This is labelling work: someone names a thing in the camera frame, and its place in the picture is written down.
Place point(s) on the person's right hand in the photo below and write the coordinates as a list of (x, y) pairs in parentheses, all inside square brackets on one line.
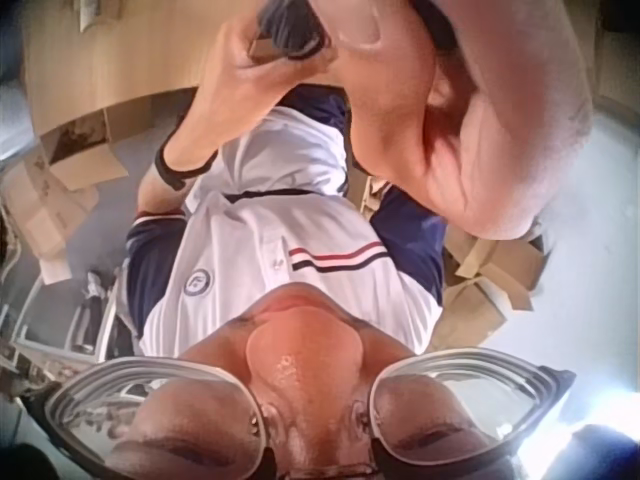
[(510, 140)]

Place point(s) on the person's left hand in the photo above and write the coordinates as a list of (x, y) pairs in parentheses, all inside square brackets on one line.
[(220, 95)]

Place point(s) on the black handheld object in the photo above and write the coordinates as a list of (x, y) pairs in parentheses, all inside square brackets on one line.
[(292, 27)]

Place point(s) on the person's legs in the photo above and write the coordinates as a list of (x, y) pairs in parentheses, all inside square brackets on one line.
[(320, 107)]

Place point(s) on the black wrist band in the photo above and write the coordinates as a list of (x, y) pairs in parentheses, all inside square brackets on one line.
[(173, 172)]

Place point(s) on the small cardboard piece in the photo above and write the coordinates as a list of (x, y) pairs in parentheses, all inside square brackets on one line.
[(376, 197)]

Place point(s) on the open cardboard carton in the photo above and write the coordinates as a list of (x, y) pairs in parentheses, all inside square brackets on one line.
[(465, 320), (82, 157), (500, 270), (42, 220)]

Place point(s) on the white metal frame rack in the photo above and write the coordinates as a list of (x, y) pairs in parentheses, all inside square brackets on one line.
[(75, 320)]

